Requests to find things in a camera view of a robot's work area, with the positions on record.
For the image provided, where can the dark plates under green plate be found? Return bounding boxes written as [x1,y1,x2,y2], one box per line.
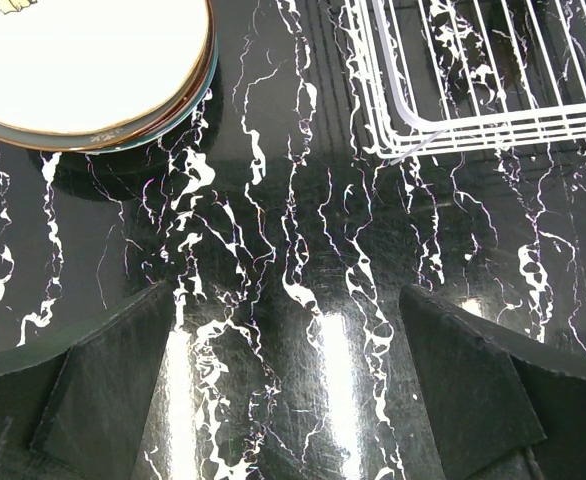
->
[0,29,220,154]

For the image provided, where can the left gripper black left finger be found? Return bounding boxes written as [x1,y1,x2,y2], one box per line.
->
[0,282,173,479]

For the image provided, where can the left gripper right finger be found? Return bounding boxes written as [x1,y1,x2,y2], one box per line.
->
[399,285,586,479]

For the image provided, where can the green plate with flower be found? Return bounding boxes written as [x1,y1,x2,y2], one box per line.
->
[0,0,212,135]

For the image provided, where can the white wire dish rack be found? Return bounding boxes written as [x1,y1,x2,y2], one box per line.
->
[342,1,586,161]

